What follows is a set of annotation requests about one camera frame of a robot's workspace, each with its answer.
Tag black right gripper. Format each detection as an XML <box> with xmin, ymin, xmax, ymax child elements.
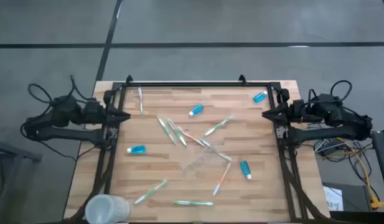
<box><xmin>261</xmin><ymin>98</ymin><xmax>314</xmax><ymax>125</ymax></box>

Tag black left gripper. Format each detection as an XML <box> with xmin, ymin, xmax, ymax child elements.
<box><xmin>83</xmin><ymin>99</ymin><xmax>132</xmax><ymax>126</ymax></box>

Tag blue mouthwash bottle white cap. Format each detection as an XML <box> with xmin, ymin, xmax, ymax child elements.
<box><xmin>188</xmin><ymin>104</ymin><xmax>205</xmax><ymax>117</ymax></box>
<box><xmin>240</xmin><ymin>160</ymin><xmax>253</xmax><ymax>180</ymax></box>
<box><xmin>252</xmin><ymin>90</ymin><xmax>269</xmax><ymax>104</ymax></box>
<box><xmin>126</xmin><ymin>144</ymin><xmax>147</xmax><ymax>155</ymax></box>

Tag clear acrylic organizer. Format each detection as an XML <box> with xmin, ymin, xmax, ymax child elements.
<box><xmin>181</xmin><ymin>148</ymin><xmax>219</xmax><ymax>179</ymax></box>

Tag black power adapter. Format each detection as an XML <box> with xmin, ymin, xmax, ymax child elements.
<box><xmin>317</xmin><ymin>144</ymin><xmax>337</xmax><ymax>156</ymax></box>

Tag white paper sheet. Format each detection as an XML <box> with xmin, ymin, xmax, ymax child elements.
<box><xmin>322</xmin><ymin>185</ymin><xmax>345</xmax><ymax>212</ymax></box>

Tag black floor case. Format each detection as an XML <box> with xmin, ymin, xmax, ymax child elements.
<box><xmin>321</xmin><ymin>182</ymin><xmax>375</xmax><ymax>213</ymax></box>

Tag grey metal stand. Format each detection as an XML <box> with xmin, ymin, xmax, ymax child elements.
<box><xmin>0</xmin><ymin>136</ymin><xmax>43</xmax><ymax>224</ymax></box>

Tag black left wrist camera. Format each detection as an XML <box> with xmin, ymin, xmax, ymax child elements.
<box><xmin>103</xmin><ymin>89</ymin><xmax>114</xmax><ymax>105</ymax></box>

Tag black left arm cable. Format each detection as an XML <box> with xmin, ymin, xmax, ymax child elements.
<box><xmin>20</xmin><ymin>73</ymin><xmax>95</xmax><ymax>108</ymax></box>

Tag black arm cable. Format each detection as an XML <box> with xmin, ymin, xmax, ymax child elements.
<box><xmin>20</xmin><ymin>73</ymin><xmax>95</xmax><ymax>108</ymax></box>
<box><xmin>306</xmin><ymin>79</ymin><xmax>354</xmax><ymax>105</ymax></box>

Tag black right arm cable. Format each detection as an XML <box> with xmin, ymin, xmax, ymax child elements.
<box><xmin>306</xmin><ymin>79</ymin><xmax>354</xmax><ymax>105</ymax></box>

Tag black aluminium table frame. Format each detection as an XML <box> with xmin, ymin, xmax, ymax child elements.
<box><xmin>62</xmin><ymin>80</ymin><xmax>334</xmax><ymax>224</ymax></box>

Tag yellow cable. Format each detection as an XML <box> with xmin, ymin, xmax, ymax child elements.
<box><xmin>316</xmin><ymin>136</ymin><xmax>384</xmax><ymax>210</ymax></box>

